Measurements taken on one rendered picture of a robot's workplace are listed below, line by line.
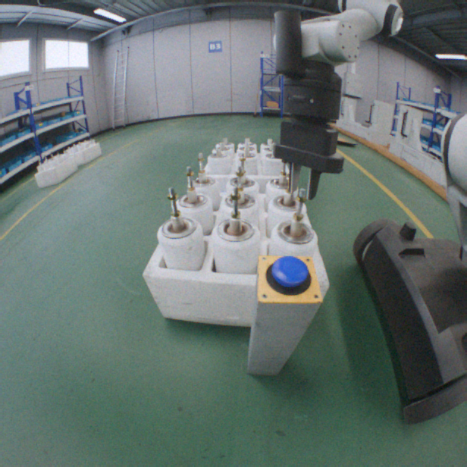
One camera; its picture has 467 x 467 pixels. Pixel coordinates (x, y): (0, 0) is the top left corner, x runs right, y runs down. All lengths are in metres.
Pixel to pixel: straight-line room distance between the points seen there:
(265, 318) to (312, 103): 0.28
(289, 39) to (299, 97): 0.08
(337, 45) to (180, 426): 0.68
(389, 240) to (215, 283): 0.47
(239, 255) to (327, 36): 0.38
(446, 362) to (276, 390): 0.37
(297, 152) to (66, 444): 0.81
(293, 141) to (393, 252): 0.41
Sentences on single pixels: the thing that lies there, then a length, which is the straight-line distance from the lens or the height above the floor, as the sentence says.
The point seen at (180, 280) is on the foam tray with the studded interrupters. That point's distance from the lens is 0.42.
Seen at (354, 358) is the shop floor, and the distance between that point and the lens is 0.59.
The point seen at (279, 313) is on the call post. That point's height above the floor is 0.29.
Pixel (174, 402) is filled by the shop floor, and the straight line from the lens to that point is 0.51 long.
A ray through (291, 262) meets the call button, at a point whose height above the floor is 0.33.
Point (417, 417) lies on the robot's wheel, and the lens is 0.53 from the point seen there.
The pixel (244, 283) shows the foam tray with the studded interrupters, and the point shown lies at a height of 0.18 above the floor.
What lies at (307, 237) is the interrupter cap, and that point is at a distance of 0.40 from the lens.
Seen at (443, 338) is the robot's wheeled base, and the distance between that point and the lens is 0.50.
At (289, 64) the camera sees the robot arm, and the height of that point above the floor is 0.54.
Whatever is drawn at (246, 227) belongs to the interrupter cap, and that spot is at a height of 0.25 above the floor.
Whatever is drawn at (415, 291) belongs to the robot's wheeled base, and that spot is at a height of 0.18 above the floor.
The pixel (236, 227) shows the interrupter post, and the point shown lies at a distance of 0.39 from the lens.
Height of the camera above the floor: 0.49
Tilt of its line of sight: 37 degrees down
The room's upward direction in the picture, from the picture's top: 1 degrees counter-clockwise
